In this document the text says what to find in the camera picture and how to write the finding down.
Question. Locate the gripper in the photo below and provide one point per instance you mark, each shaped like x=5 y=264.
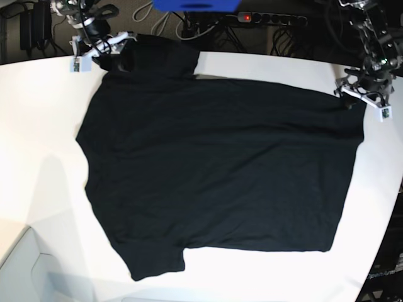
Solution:
x=111 y=45
x=375 y=92

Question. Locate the black t-shirt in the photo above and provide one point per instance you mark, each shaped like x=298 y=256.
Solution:
x=177 y=162

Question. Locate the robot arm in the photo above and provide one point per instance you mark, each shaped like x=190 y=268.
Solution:
x=94 y=37
x=382 y=53

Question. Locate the blue box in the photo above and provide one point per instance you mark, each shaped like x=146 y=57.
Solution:
x=197 y=5

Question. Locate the black power strip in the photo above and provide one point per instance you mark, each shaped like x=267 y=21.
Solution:
x=271 y=19

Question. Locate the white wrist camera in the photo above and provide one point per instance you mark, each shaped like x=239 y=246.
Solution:
x=81 y=64
x=384 y=113

